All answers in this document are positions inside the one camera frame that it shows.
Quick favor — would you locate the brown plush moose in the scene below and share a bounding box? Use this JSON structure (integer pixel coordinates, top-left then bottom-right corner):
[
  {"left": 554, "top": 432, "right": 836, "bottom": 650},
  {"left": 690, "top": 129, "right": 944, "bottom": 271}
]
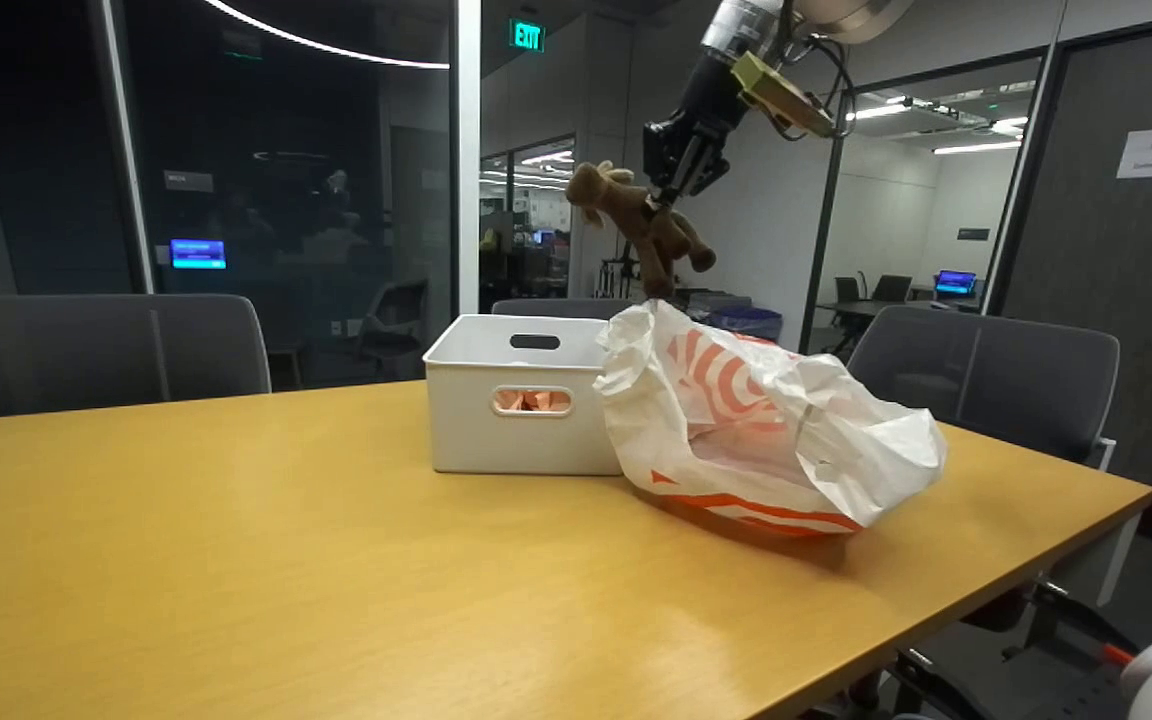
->
[{"left": 565, "top": 161, "right": 716, "bottom": 296}]

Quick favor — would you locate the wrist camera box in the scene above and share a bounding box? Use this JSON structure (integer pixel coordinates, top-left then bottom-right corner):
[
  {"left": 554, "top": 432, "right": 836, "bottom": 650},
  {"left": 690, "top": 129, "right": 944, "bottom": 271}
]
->
[{"left": 731, "top": 53, "right": 836, "bottom": 135}]

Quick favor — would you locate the white orange plastic bag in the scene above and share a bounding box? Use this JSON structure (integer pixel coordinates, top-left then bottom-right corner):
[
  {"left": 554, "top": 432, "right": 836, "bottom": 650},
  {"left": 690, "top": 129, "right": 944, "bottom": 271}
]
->
[{"left": 590, "top": 302, "right": 949, "bottom": 541}]

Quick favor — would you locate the green exit sign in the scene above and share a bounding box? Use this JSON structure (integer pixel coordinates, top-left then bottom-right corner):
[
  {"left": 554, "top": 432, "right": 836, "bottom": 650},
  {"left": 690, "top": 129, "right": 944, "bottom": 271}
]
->
[{"left": 512, "top": 20, "right": 545, "bottom": 53}]

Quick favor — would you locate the grey chair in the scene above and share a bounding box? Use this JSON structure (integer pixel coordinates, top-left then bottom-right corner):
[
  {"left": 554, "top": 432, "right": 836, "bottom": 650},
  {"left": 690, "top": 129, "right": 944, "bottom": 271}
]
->
[
  {"left": 847, "top": 304, "right": 1118, "bottom": 469},
  {"left": 0, "top": 293, "right": 271, "bottom": 418}
]

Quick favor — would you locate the white storage bin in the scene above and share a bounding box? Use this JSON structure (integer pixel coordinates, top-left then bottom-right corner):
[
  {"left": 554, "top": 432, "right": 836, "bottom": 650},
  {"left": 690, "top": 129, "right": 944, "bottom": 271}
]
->
[{"left": 425, "top": 312, "right": 621, "bottom": 476}]

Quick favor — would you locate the grey chair right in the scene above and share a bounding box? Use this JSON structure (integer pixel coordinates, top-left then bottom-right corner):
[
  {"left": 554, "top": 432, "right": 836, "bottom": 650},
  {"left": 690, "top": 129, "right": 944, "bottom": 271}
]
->
[{"left": 847, "top": 304, "right": 1118, "bottom": 469}]

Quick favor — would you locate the grey chair left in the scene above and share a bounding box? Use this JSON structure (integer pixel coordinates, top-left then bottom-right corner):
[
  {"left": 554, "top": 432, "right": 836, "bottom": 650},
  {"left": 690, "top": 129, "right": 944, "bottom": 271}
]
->
[{"left": 0, "top": 293, "right": 271, "bottom": 418}]

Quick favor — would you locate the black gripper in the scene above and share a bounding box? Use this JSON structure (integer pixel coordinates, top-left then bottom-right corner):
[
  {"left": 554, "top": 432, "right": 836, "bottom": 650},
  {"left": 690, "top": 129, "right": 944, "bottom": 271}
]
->
[{"left": 643, "top": 53, "right": 748, "bottom": 211}]

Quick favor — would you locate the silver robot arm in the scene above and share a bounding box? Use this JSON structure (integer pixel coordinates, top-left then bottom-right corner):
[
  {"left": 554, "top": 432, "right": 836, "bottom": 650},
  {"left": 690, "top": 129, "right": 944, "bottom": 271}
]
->
[{"left": 643, "top": 0, "right": 917, "bottom": 208}]

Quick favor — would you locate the peach pink shirt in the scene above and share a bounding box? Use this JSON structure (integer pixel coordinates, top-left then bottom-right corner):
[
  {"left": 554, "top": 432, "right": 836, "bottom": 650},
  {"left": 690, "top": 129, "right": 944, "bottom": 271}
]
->
[{"left": 490, "top": 387, "right": 573, "bottom": 418}]

